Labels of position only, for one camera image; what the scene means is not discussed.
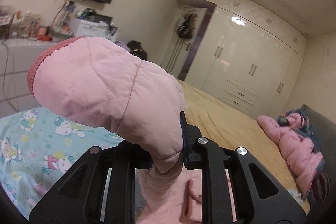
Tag pink quilted jacket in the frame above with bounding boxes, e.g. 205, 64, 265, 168
26, 36, 237, 224

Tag white bedroom door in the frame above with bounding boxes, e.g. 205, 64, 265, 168
161, 6, 207, 79

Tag white drawer chest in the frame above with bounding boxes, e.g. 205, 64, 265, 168
69, 18, 118, 43

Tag purple garment on chair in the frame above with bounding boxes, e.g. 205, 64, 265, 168
114, 40, 131, 52

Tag blue Hello Kitty sheet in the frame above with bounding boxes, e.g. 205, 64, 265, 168
0, 106, 148, 221

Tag black bag on chair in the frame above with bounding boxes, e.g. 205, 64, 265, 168
127, 40, 147, 61

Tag striped dark pillow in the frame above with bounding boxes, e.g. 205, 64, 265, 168
308, 172, 331, 206

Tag grey low cabinet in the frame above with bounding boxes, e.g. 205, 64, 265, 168
0, 39, 56, 118

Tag dark grey headboard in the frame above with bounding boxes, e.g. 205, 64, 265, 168
301, 105, 335, 223

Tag bags hanging on door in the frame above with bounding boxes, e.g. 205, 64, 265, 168
177, 13, 198, 39

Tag pink puffy coat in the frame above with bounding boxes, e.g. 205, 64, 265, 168
256, 109, 325, 199

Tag tan bed blanket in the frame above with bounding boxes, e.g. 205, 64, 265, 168
176, 79, 310, 214

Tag white wardrobe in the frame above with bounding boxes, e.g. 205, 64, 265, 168
184, 0, 306, 118

